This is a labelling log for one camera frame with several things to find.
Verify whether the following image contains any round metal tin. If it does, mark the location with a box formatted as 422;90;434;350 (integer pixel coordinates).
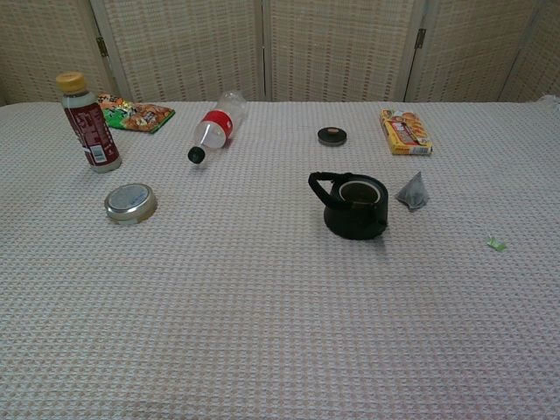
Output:
103;183;158;226

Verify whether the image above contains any yellow snack box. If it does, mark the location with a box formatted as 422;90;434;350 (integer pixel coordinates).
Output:
379;108;434;157

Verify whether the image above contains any black teapot lid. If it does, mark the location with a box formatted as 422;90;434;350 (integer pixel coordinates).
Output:
318;126;348;147

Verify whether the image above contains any woven folding screen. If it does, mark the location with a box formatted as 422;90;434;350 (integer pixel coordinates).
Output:
0;0;560;106

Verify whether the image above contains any clear bottle red label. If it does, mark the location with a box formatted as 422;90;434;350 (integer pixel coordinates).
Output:
187;89;249;165

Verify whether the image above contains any black teapot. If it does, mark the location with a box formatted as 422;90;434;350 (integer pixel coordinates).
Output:
307;171;389;241

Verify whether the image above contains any brown drink bottle yellow cap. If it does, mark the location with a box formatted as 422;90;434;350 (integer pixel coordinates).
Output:
55;72;123;174

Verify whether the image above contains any green snack bag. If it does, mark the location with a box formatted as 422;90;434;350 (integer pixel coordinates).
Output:
96;92;177;135

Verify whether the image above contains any grey pyramid tea bag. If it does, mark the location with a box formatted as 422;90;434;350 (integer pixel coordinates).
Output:
395;171;431;213

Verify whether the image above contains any white woven tablecloth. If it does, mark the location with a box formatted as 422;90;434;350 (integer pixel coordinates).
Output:
0;94;560;420

